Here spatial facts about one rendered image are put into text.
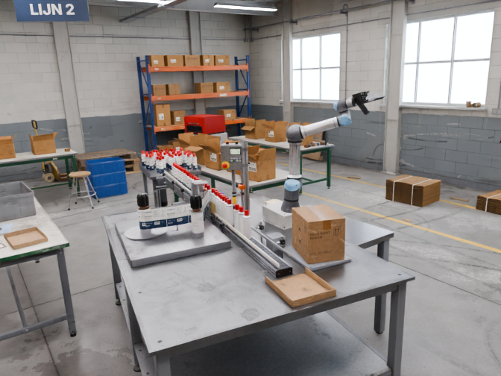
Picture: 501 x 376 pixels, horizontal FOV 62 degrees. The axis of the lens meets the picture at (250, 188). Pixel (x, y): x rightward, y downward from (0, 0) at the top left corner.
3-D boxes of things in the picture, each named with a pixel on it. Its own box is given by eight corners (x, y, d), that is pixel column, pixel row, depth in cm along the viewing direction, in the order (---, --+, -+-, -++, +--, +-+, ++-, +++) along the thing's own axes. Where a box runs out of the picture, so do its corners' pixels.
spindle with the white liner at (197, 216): (190, 234, 299) (187, 194, 292) (202, 232, 303) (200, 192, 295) (194, 239, 291) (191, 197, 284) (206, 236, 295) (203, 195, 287)
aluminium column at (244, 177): (242, 226, 327) (239, 140, 310) (248, 225, 328) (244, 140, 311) (245, 228, 323) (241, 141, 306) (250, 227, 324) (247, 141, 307)
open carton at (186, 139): (173, 158, 646) (171, 134, 637) (198, 154, 671) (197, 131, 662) (186, 162, 615) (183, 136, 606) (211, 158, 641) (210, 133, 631)
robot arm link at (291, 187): (282, 199, 321) (283, 182, 317) (285, 194, 333) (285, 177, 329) (297, 201, 318) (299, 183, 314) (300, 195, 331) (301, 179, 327)
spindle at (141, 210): (139, 230, 309) (134, 192, 301) (150, 227, 312) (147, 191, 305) (141, 233, 301) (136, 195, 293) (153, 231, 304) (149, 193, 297)
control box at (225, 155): (224, 167, 324) (223, 142, 319) (246, 167, 321) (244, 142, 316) (221, 170, 314) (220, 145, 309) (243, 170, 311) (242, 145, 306)
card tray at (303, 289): (265, 283, 236) (265, 276, 235) (306, 272, 246) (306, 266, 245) (292, 307, 209) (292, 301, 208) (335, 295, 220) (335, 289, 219)
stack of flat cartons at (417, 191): (384, 198, 670) (385, 179, 662) (402, 192, 702) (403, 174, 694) (422, 207, 621) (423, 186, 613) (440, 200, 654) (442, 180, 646)
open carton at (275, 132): (259, 141, 791) (258, 121, 782) (276, 139, 813) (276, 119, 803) (271, 143, 759) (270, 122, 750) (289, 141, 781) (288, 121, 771)
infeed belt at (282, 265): (194, 204, 387) (194, 199, 386) (203, 202, 390) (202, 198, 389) (278, 276, 241) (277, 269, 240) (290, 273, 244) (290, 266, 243)
